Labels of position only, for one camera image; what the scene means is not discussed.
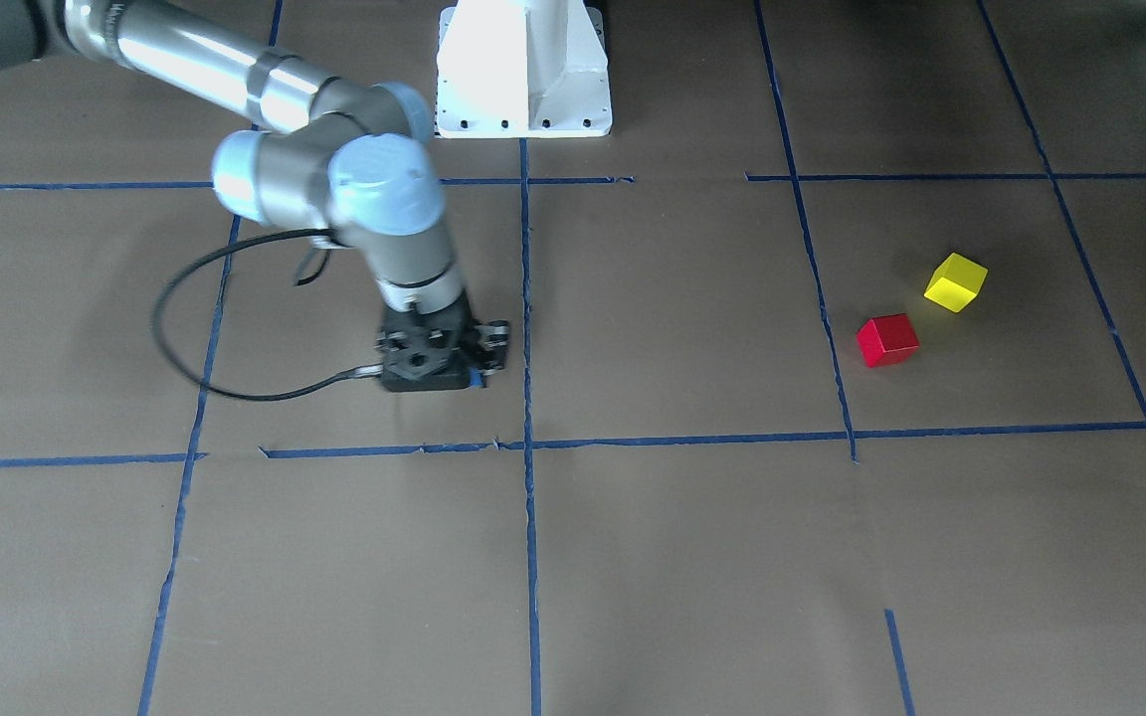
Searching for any yellow wooden block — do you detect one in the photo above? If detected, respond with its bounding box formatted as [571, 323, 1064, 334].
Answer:
[923, 253, 989, 313]

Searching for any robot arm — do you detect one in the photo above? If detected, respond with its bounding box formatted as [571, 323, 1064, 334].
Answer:
[0, 1, 510, 402]

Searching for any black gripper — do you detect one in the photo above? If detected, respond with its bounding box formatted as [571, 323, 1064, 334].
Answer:
[376, 293, 512, 393]

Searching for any red wooden block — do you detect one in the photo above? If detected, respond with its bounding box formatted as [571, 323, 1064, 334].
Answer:
[856, 313, 920, 368]

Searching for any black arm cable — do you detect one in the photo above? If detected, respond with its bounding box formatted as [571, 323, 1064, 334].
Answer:
[152, 229, 385, 403]

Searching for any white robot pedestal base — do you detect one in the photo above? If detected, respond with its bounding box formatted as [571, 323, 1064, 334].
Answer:
[434, 1, 614, 139]

